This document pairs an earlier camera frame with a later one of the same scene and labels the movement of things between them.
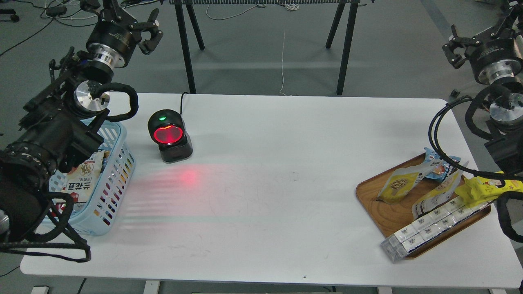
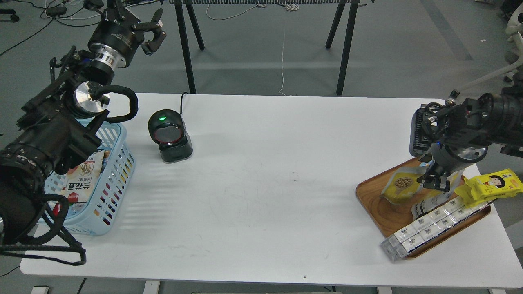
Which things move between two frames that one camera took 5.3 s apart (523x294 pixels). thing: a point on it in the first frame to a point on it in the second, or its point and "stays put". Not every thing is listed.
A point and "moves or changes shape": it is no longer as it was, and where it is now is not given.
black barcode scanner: (167, 128) stays put
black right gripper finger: (456, 42) to (433, 177)
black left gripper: (116, 28) stays put
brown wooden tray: (393, 216) stays put
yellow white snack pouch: (399, 182) moves or changes shape
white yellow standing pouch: (441, 194) stays put
